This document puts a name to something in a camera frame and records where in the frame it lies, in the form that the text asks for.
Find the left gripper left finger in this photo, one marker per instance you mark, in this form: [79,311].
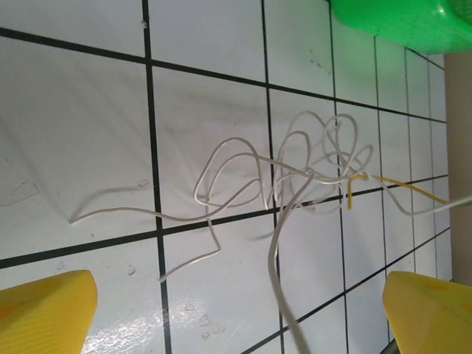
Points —
[44,317]

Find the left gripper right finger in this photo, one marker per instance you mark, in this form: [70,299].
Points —
[431,317]

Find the green plastic basket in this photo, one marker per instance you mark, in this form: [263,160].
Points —
[405,22]

